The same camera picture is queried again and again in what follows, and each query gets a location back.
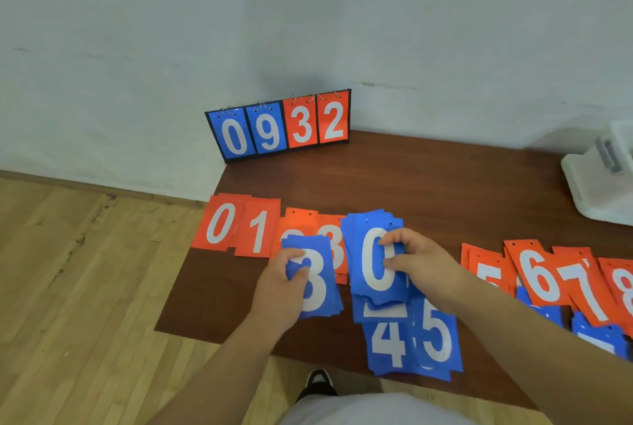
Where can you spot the black flip scoreboard stand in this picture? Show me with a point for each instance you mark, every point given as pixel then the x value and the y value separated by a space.
pixel 216 145

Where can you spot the person's light grey clothing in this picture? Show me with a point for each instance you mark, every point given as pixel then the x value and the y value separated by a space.
pixel 376 412

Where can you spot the person's black shoe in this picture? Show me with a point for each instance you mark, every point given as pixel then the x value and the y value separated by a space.
pixel 316 385

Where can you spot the stack of blue number cards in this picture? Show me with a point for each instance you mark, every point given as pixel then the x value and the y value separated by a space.
pixel 358 241
pixel 324 261

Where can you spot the row of metal binder rings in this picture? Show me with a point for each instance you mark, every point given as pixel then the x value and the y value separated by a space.
pixel 258 105

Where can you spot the blue number card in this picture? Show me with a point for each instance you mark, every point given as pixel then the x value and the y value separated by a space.
pixel 455 330
pixel 358 315
pixel 551 315
pixel 373 360
pixel 606 335

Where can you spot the person's right thumb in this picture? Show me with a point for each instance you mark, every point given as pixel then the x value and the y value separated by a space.
pixel 395 264

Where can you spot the row of red number cards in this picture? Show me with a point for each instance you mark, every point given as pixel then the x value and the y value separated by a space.
pixel 247 229
pixel 559 261

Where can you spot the red scoreboard flip card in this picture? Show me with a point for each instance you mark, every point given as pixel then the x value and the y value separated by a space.
pixel 300 107
pixel 333 103

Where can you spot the person's left hand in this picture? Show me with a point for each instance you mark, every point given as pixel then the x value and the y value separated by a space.
pixel 274 296

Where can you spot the person's right forearm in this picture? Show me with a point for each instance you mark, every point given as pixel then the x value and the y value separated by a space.
pixel 534 355

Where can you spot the person's right hand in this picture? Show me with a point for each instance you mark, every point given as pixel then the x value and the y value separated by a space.
pixel 428 266

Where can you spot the person's left thumb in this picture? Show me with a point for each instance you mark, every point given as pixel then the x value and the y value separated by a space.
pixel 301 277

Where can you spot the blue scoreboard flip card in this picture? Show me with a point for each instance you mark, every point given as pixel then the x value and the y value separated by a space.
pixel 232 118
pixel 267 113

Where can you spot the person's left forearm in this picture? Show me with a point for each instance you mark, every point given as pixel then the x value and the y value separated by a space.
pixel 222 380

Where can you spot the white plastic device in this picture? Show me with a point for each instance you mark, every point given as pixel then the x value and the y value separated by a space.
pixel 593 187

